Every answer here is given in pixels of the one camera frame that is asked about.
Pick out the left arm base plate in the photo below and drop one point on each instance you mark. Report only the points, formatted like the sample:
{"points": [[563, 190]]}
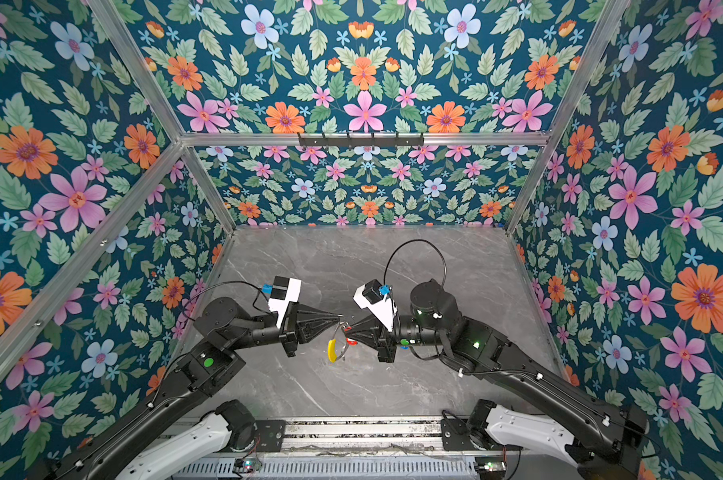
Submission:
{"points": [[263, 436]]}

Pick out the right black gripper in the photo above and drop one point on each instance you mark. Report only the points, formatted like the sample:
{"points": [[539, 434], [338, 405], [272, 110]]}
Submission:
{"points": [[382, 339]]}

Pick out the right small circuit board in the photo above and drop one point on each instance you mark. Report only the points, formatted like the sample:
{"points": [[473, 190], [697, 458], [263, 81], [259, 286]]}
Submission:
{"points": [[490, 469]]}

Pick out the left small circuit board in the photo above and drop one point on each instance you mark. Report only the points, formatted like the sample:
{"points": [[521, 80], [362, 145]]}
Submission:
{"points": [[246, 466]]}

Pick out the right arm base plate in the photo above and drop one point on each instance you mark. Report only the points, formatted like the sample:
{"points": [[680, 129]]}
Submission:
{"points": [[455, 436]]}

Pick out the yellow capped key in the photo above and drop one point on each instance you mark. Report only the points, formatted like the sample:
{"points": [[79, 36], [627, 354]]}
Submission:
{"points": [[331, 351]]}

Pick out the aluminium front rail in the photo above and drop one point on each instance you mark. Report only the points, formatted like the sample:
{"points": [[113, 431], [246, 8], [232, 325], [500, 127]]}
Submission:
{"points": [[361, 441]]}

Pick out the black hook rail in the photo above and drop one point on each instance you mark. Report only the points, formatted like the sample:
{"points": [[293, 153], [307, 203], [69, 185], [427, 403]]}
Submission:
{"points": [[348, 140]]}

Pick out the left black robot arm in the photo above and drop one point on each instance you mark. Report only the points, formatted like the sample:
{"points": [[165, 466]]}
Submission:
{"points": [[198, 375]]}

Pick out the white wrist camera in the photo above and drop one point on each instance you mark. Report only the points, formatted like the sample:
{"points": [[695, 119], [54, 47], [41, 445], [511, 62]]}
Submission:
{"points": [[376, 297], [280, 294]]}

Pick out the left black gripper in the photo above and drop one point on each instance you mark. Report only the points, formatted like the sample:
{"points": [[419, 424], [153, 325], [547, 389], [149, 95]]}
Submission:
{"points": [[303, 322]]}

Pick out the silver keyring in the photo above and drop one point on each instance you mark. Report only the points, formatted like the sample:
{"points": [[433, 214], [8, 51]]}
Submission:
{"points": [[339, 336]]}

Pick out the small circuit board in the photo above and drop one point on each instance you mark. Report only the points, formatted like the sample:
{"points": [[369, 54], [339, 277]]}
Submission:
{"points": [[246, 466], [490, 469]]}

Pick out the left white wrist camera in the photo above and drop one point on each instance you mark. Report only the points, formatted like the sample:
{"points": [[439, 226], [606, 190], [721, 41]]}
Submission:
{"points": [[280, 294]]}

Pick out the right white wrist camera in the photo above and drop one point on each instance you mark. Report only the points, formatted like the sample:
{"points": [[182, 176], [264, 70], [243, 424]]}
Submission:
{"points": [[376, 297]]}

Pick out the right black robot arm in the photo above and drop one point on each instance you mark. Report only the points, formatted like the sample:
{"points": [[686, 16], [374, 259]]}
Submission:
{"points": [[600, 440]]}

